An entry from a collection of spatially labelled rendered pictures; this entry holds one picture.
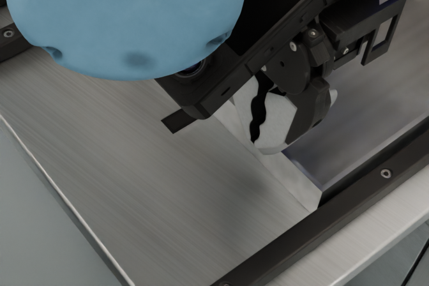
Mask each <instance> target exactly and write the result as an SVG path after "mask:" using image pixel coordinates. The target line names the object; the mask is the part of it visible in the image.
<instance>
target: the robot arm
mask: <svg viewBox="0 0 429 286"><path fill-rule="evenodd" d="M6 2H7V5H8V9H9V11H10V15H11V17H12V19H13V21H14V23H15V25H16V27H17V28H18V30H19V31H20V32H21V33H22V35H23V36H24V38H25V39H26V40H27V41H28V42H29V43H30V44H31V45H34V46H37V47H41V48H42V49H44V50H45V51H47V52H48V53H49V54H50V55H51V57H52V58H53V60H54V61H55V62H56V63H57V64H59V65H61V66H63V67H65V68H67V69H69V70H72V71H75V72H77V73H80V74H83V75H87V76H90V77H95V78H99V79H106V80H119V81H136V80H149V79H155V81H156V82H157V83H158V84H159V85H160V86H161V87H162V88H163V89H164V90H165V91H166V92H167V94H168V95H169V96H170V97H171V98H172V99H173V100H174V101H175V102H176V103H177V104H178V105H179V106H180V107H181V108H182V109H183V110H184V111H185V112H186V113H187V114H188V115H189V116H191V117H193V118H195V119H201V120H204V119H207V118H209V117H211V116H212V115H213V114H214V113H215V112H216V111H217V110H218V109H219V108H220V107H221V106H222V105H223V104H224V103H225V102H226V101H227V100H228V99H229V98H230V97H231V96H233V99H234V104H235V106H236V110H237V113H238V116H239V118H240V121H241V124H242V126H243V129H244V131H245V135H246V138H247V139H248V140H249V141H250V142H251V143H252V144H253V145H254V146H255V147H256V148H257V149H258V150H259V151H260V152H261V153H262V154H263V155H268V154H276V153H279V152H280V151H282V150H284V149H285V148H286V147H288V146H290V145H291V144H292V143H294V142H295V141H296V140H298V139H299V138H301V137H302V135H304V134H305V133H307V132H308V131H310V130H311V129H312V128H314V127H316V126H317V125H318V124H319V123H320V122H321V121H322V120H323V119H324V118H325V116H326V114H327V113H328V111H329V108H330V107H331V106H332V105H333V104H334V102H335V100H336V97H337V91H336V90H335V89H330V90H329V88H330V85H329V83H328V82H327V81H326V80H324V78H326V77H328V76H329V75H330V74H331V72H332V71H333V70H336V69H337V68H339V67H341V66H343V65H344V64H346V63H348V62H349V61H351V60H353V59H354V58H356V56H358V55H359V53H360V51H361V47H362V45H363V44H364V43H365V42H367V41H368V43H367V45H366V48H365V52H364V54H363V58H362V60H361V64H362V65H363V66H365V65H366V64H368V63H370V62H372V61H373V60H375V59H377V58H378V57H380V56H381V55H383V54H385V53H386V52H387V51H388V48H389V46H390V43H391V40H392V38H393V35H394V33H395V30H396V27H397V24H398V21H399V19H400V16H401V14H402V11H403V7H404V6H405V2H406V0H387V1H386V2H384V3H382V4H380V5H379V0H6ZM390 18H392V20H391V23H390V26H389V29H388V32H387V35H386V37H385V40H384V41H382V42H380V43H378V44H377V45H375V46H374V47H373V45H374V43H375V39H376V37H377V33H378V31H379V27H380V25H381V24H382V23H383V22H385V21H387V20H389V19H390Z"/></svg>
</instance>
